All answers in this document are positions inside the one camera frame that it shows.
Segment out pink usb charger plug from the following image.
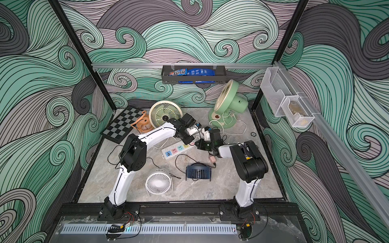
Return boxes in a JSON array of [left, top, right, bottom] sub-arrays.
[[209, 156, 216, 164]]

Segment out white power strip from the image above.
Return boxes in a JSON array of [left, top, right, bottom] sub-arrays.
[[161, 142, 195, 160]]

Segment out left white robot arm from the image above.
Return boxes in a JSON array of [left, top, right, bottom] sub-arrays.
[[104, 113, 198, 220]]

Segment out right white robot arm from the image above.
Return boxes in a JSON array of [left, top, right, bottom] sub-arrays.
[[195, 129, 268, 210]]

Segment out cream round desk fan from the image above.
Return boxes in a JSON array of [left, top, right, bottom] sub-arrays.
[[149, 100, 183, 128]]

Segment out dark blue small fan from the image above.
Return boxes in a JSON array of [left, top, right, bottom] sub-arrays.
[[185, 163, 212, 181]]

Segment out orange small fan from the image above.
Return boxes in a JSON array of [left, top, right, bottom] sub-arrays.
[[131, 110, 154, 134]]

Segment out green standing desk fan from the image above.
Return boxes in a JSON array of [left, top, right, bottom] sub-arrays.
[[209, 80, 248, 129]]

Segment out white small cage fan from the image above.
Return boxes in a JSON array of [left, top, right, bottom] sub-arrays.
[[145, 167, 173, 195]]

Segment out blue candy bag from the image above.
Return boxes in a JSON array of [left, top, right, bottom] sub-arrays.
[[169, 68, 215, 76]]

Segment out black white chessboard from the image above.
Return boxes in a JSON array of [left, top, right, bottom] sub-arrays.
[[101, 106, 146, 144]]

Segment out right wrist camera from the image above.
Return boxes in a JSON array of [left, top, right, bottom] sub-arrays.
[[202, 127, 211, 141]]

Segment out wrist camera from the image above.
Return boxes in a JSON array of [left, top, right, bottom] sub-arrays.
[[202, 127, 211, 141], [186, 123, 202, 136]]

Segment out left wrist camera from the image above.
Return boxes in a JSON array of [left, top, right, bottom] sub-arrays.
[[186, 123, 202, 136]]

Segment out black wall shelf basket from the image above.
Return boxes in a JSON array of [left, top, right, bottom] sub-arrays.
[[161, 64, 228, 84]]

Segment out clear plastic wall bin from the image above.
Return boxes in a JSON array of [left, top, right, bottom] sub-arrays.
[[260, 67, 297, 117]]

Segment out small clear wall bin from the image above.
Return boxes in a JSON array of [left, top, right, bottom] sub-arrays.
[[281, 96, 314, 129]]

